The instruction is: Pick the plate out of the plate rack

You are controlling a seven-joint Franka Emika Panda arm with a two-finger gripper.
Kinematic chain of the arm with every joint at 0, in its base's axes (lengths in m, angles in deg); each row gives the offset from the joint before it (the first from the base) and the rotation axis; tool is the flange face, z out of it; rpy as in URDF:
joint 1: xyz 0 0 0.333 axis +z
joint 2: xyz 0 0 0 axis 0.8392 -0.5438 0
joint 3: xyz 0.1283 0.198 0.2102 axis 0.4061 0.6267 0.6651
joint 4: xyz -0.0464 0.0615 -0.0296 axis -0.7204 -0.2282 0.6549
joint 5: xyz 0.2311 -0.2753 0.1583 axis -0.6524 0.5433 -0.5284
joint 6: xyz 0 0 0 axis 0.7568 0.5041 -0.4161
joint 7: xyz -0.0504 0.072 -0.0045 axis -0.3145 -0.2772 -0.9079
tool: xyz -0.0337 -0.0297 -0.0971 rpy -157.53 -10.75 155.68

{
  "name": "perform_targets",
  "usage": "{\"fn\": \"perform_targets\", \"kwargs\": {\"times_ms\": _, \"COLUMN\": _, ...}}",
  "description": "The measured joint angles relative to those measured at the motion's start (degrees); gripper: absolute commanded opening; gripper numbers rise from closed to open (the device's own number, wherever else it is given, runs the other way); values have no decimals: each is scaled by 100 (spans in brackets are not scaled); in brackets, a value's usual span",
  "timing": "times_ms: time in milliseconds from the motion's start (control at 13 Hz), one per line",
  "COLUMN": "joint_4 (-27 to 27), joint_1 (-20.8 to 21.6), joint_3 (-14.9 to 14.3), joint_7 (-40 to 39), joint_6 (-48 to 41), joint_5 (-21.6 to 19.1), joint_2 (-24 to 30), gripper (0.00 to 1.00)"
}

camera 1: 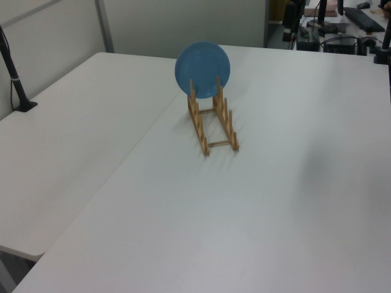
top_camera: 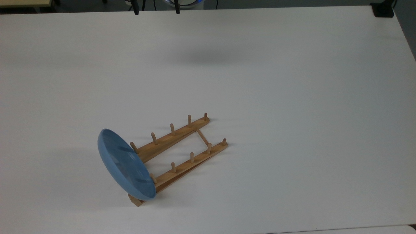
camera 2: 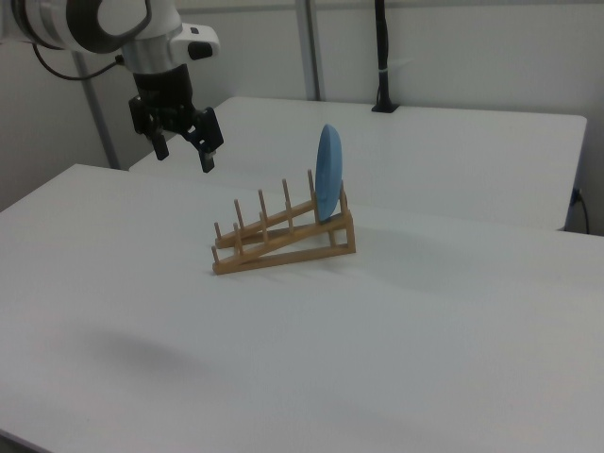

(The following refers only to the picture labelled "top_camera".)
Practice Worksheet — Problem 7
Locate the blue round plate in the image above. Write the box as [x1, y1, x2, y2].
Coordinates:
[97, 129, 157, 201]

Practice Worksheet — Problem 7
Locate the wooden peg plate rack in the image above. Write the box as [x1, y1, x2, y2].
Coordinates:
[128, 112, 228, 207]

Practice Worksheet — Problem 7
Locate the yellow wooden furniture edge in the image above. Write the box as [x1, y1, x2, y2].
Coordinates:
[0, 0, 53, 9]

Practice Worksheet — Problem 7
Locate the black table clamp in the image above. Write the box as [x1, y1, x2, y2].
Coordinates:
[370, 0, 397, 18]

